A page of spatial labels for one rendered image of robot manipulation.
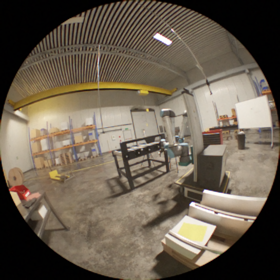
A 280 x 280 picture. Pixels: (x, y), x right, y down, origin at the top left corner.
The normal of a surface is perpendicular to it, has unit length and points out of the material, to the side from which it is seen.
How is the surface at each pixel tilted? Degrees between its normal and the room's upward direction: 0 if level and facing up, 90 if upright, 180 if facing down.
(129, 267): 0
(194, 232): 0
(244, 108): 90
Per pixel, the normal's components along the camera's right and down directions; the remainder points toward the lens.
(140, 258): -0.19, -0.98
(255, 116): -0.98, 0.19
